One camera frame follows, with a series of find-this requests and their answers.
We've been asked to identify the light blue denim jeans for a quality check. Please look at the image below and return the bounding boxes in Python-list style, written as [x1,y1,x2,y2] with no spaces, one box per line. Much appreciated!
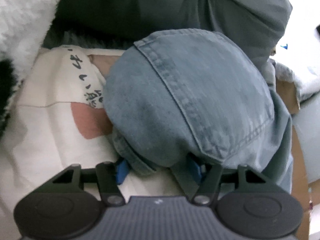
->
[103,29,293,196]

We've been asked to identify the cream patterned bed sheet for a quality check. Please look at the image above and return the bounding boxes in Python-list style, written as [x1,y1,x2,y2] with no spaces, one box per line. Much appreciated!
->
[0,45,186,240]

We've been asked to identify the brown cardboard box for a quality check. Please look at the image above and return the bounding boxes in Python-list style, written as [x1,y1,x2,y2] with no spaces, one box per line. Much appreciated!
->
[276,79,312,240]

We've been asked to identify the grey translucent plastic bin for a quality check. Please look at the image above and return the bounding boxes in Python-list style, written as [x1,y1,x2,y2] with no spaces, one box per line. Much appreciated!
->
[292,98,319,184]

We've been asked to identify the white crumpled plastic bag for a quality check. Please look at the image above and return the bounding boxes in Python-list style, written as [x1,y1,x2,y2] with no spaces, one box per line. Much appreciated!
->
[270,57,319,103]

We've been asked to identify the dark grey-green garment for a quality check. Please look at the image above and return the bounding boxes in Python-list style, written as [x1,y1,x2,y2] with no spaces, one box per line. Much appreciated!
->
[42,0,293,86]

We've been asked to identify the white fluffy fleece garment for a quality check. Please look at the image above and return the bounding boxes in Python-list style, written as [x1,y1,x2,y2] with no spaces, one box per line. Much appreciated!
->
[1,0,60,132]

